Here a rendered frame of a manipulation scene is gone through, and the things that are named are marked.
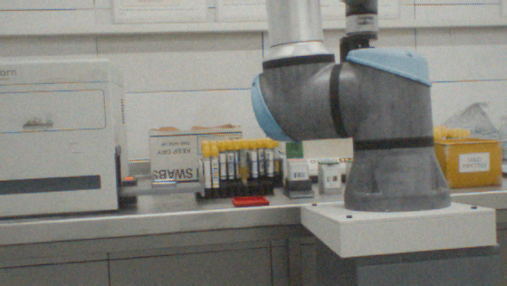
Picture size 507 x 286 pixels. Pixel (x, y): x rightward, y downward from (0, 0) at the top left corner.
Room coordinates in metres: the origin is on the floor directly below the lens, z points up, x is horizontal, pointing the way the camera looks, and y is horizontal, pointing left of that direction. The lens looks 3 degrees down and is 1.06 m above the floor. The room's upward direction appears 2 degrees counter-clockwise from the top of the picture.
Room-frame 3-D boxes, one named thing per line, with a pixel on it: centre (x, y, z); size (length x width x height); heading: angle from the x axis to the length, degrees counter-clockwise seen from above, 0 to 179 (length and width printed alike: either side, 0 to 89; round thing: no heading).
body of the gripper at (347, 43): (1.24, -0.27, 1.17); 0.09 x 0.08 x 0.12; 93
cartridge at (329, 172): (1.16, -0.17, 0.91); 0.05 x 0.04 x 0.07; 8
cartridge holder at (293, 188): (1.14, -0.10, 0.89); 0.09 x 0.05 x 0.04; 6
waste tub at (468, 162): (1.21, -0.48, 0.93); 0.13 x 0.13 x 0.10; 7
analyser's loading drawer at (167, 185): (1.07, 0.20, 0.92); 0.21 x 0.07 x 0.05; 98
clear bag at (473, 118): (1.71, -0.70, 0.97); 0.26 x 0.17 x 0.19; 112
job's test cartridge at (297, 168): (1.14, -0.10, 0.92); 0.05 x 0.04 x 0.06; 6
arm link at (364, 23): (1.23, -0.27, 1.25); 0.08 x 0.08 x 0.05
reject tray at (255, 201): (1.06, 0.00, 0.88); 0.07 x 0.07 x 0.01; 8
